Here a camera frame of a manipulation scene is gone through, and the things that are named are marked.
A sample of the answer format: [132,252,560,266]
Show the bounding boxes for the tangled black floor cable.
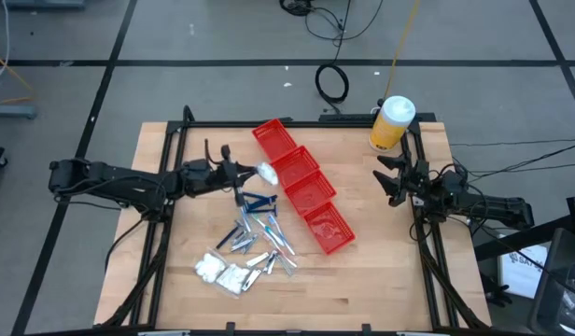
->
[278,0,386,64]

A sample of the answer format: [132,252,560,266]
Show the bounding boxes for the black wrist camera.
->
[182,158,210,172]
[436,170,467,193]

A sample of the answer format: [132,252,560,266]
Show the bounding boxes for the black metal beam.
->
[473,213,575,262]

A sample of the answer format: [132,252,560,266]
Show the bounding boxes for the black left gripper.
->
[206,144,264,208]

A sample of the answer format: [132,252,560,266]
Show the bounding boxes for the white printed box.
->
[497,244,549,301]

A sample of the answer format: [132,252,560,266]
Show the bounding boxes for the yellow wipes canister white lid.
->
[368,95,417,153]

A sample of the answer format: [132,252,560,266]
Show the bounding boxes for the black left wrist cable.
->
[203,138,224,167]

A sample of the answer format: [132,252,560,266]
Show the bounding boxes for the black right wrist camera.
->
[436,170,467,193]

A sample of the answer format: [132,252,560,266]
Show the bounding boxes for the black power strip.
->
[318,112,375,124]

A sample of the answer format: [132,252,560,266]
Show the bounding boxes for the thin black floor cable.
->
[449,137,575,147]

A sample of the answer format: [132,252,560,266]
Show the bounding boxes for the white floor cable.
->
[0,0,11,91]

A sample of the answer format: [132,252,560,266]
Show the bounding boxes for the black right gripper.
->
[372,152,432,208]

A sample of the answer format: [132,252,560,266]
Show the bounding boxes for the cotton balls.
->
[255,161,280,187]
[194,251,227,284]
[215,263,252,296]

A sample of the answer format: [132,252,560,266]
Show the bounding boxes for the yellow floor cable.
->
[0,46,36,105]

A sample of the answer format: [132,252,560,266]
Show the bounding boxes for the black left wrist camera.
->
[182,158,210,172]

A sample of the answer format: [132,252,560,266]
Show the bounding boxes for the coiled black cable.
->
[314,63,351,105]

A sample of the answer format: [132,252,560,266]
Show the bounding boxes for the yellow hanging cable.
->
[383,0,422,100]

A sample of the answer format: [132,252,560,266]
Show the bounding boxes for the black storage bin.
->
[527,227,575,336]

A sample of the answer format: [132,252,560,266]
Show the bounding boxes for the grey metal floor base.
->
[0,103,38,120]

